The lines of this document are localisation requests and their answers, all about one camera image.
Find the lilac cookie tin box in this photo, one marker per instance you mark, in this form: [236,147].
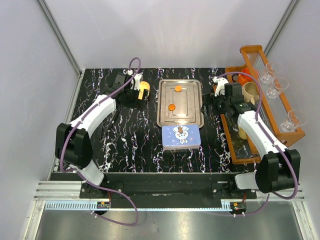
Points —
[180,147]

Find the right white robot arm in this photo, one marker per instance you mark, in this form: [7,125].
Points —
[279,168]

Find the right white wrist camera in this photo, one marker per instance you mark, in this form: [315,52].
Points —
[220,85]

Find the clear glass cup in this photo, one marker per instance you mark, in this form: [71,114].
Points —
[277,87]
[294,120]
[271,70]

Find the aluminium frame rail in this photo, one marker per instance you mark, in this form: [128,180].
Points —
[58,35]

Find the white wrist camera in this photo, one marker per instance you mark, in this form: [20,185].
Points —
[135,83]
[220,85]

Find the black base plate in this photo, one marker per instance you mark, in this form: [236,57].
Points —
[168,190]

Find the yellow mug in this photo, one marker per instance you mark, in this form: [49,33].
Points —
[242,133]

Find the beige ceramic mug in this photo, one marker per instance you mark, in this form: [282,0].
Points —
[250,93]

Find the orange cup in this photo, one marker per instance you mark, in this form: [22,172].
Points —
[243,77]

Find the metal serving tongs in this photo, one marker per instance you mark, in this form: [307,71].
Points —
[107,123]

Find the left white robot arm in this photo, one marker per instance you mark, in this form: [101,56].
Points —
[73,141]

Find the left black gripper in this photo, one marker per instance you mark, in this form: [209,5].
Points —
[134,104]

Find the yellow plate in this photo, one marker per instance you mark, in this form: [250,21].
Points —
[144,90]

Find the orange round cookie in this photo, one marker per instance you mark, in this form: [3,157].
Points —
[178,88]

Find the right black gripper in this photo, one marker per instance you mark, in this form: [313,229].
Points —
[208,99]

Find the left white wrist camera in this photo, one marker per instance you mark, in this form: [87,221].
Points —
[135,83]

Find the wooden shelf rack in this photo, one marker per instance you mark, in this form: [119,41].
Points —
[273,112]

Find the large steel baking tray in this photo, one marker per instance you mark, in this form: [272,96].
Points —
[188,103]

